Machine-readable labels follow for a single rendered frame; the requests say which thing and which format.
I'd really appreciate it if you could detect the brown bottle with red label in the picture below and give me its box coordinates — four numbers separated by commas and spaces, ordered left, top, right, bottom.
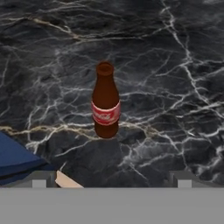
91, 60, 122, 139

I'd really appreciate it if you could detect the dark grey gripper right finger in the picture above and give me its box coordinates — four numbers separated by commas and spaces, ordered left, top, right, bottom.
169, 170, 221, 189

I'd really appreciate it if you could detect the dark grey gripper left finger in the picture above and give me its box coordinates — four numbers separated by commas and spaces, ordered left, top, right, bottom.
6, 170, 57, 189

